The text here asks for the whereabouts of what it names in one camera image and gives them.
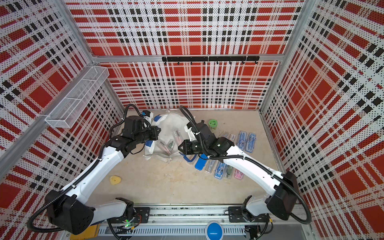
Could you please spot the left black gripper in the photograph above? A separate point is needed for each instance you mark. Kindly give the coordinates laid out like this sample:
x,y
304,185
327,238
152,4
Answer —
x,y
154,130

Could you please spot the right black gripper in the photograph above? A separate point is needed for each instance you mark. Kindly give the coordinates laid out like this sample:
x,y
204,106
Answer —
x,y
185,147

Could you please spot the blue plastic pencil case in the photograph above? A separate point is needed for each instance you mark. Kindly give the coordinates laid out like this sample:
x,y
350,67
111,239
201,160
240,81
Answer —
x,y
200,164

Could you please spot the clear compass case small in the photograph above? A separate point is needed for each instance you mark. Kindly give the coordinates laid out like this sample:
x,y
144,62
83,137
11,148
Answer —
x,y
210,166

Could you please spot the clear compass case grey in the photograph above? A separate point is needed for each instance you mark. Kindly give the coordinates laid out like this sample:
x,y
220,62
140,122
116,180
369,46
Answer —
x,y
224,134

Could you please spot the clear case pink small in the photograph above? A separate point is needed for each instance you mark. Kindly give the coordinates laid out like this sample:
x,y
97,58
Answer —
x,y
167,148

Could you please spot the white canvas cartoon bag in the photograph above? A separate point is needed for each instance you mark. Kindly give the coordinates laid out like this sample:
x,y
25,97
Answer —
x,y
169,122

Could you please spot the clear case green refill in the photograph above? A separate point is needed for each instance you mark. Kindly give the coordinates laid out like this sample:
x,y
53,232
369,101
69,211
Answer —
x,y
229,172

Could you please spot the pink compass set case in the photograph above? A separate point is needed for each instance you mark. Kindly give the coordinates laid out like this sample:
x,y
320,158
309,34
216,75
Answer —
x,y
238,174

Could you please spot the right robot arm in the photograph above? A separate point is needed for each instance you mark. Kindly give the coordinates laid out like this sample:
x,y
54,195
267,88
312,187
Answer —
x,y
282,199

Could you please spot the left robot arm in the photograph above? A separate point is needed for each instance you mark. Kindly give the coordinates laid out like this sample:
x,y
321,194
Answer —
x,y
67,209

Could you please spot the green lidded small jar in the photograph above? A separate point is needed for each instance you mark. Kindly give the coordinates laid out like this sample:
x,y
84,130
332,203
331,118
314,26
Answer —
x,y
213,124

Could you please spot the yellow sponge piece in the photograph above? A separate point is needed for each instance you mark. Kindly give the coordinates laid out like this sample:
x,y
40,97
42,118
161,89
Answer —
x,y
114,180

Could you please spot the blue round button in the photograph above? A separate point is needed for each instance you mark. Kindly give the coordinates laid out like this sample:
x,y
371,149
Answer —
x,y
214,231

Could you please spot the yellow box at base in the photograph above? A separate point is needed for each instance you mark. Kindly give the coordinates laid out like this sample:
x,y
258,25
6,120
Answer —
x,y
90,233

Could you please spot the white wire mesh basket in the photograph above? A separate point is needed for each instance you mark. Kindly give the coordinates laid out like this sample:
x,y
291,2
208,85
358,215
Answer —
x,y
67,112

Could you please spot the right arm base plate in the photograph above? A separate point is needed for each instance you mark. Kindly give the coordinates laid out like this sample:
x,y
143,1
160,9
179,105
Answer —
x,y
238,215

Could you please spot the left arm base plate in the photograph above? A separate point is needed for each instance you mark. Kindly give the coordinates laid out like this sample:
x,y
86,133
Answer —
x,y
139,216

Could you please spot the black hook rail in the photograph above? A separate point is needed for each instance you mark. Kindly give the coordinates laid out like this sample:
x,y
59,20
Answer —
x,y
212,59

